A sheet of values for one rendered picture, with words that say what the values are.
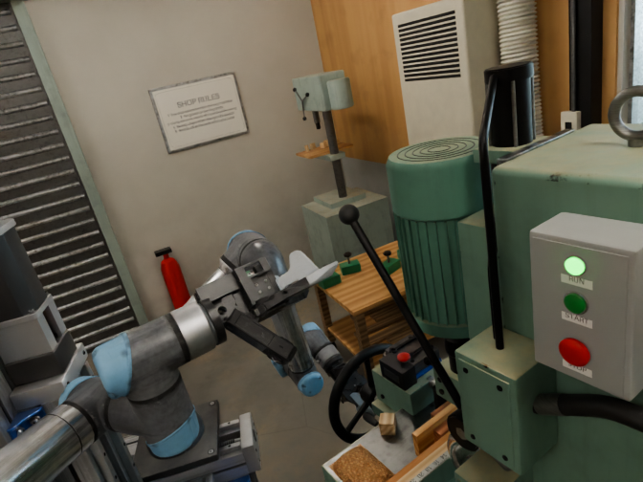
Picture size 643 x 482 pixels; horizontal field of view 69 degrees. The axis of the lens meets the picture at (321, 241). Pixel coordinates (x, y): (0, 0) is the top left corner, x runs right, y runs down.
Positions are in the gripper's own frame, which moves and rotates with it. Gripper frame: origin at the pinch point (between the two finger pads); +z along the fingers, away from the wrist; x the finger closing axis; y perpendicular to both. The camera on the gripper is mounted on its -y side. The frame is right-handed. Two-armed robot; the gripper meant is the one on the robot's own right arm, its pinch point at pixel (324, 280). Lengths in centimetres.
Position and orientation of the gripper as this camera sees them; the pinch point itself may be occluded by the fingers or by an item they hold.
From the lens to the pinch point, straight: 77.7
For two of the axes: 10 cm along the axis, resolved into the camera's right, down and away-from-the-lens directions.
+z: 8.1, -3.6, 4.6
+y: -4.9, -8.5, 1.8
